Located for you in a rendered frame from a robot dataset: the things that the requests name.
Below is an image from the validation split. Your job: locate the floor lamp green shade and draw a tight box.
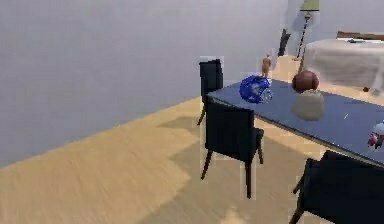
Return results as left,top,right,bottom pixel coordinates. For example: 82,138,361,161
292,0,321,62

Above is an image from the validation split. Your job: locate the brown wooden board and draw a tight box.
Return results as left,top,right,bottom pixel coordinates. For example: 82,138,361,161
336,30,384,42

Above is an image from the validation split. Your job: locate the black leaning slab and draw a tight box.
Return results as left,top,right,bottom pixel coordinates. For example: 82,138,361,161
277,28,292,58

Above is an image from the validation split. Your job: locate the blue grey dining table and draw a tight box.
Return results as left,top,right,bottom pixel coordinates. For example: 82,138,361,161
207,79,384,168

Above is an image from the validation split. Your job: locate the beige round lump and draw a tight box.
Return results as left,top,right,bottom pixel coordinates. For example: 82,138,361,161
292,89,325,122

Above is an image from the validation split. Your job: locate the brown ball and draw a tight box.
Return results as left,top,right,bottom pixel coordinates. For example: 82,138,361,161
291,69,320,94

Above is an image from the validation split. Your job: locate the red white small figure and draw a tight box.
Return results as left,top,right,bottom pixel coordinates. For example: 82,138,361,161
367,121,384,151

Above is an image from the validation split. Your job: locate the small brown statue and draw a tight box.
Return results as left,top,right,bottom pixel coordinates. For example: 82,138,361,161
261,53,272,79

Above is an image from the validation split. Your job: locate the black dining chair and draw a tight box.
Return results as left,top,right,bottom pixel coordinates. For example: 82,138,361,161
288,150,384,224
196,58,224,127
200,99,266,200

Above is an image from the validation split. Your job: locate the blue helmet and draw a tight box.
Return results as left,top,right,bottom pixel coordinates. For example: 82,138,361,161
239,74,274,105

